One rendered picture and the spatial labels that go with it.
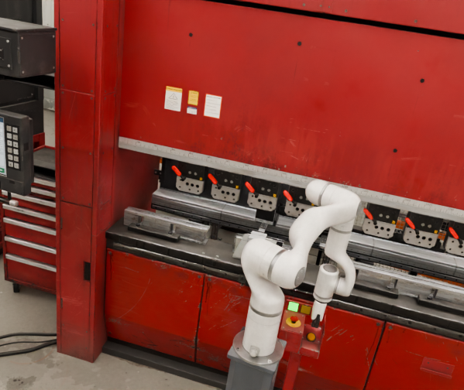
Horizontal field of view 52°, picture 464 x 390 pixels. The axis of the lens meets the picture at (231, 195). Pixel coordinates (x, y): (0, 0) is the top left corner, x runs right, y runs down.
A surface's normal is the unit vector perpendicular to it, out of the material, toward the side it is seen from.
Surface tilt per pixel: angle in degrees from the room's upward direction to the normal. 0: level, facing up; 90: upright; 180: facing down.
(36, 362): 0
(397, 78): 90
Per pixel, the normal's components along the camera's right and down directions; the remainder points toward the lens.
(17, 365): 0.14, -0.91
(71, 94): -0.25, 0.34
